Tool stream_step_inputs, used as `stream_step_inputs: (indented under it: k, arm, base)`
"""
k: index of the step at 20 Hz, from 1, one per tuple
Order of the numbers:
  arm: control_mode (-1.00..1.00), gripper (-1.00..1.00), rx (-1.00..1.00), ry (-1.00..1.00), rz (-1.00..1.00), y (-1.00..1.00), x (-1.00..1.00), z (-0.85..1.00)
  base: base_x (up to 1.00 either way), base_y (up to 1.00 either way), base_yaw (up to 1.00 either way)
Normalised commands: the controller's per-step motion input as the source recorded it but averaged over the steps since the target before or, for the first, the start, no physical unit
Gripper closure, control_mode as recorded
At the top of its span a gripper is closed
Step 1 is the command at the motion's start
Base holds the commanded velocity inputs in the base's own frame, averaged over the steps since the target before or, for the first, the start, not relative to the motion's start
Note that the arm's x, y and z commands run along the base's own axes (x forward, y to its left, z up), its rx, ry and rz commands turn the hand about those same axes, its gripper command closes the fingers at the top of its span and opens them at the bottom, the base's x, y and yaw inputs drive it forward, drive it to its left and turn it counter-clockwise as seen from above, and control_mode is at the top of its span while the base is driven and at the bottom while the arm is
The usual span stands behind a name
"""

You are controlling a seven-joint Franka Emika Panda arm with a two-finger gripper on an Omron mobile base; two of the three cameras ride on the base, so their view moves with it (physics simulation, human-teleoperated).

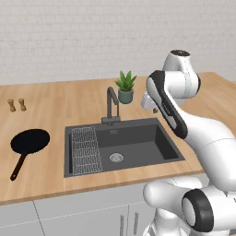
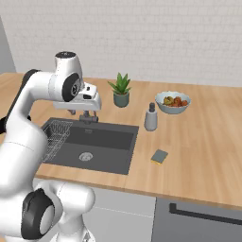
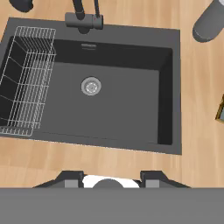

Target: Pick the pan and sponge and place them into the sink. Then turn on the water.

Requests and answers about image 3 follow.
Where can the dark grey cylindrical container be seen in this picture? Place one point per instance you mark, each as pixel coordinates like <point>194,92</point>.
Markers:
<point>210,22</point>

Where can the dark grey round object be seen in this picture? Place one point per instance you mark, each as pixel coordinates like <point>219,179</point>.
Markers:
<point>22,4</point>

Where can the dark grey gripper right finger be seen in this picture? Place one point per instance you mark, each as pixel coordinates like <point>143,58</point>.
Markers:
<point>153,178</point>

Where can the dark grey sink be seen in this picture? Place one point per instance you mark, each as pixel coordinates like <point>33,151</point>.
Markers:
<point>116,96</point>

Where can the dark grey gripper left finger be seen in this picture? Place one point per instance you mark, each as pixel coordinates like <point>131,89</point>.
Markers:
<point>70,178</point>

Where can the dark grey tap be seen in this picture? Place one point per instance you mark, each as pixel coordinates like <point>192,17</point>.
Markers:
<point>84,20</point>

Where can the yellow green sponge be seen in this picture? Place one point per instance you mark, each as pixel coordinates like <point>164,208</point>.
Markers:
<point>220,112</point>

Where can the white and grey round object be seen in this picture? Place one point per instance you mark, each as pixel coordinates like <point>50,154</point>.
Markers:
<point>110,182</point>

